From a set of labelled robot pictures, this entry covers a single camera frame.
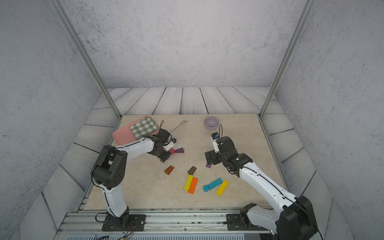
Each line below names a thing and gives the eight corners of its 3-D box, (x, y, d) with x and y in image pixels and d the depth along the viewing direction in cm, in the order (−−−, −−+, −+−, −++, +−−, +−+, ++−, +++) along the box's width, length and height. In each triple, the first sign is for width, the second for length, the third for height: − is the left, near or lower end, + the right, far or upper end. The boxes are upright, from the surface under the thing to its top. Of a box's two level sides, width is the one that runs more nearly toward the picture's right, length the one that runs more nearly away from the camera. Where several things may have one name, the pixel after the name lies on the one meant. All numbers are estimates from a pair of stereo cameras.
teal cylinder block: (204, 193, 85) (205, 191, 83) (202, 188, 87) (202, 186, 85) (222, 182, 89) (222, 181, 87) (219, 178, 90) (219, 176, 89)
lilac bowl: (204, 131, 113) (204, 126, 109) (204, 121, 119) (204, 116, 116) (219, 131, 113) (219, 126, 109) (217, 121, 119) (218, 116, 116)
